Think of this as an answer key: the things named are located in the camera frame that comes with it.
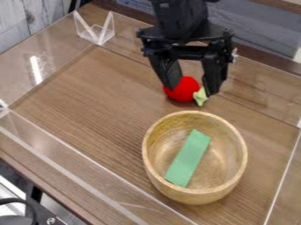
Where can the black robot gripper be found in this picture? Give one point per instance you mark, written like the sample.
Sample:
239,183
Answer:
182,22

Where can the green rectangular block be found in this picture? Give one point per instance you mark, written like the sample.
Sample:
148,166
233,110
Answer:
186,160

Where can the light wooden bowl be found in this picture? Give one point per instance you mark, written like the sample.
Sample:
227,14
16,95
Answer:
219,168

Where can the red plush tomato toy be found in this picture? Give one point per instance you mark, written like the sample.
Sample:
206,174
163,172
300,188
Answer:
189,91

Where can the black metal table bracket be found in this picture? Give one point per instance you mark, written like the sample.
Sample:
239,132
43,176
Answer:
45,217

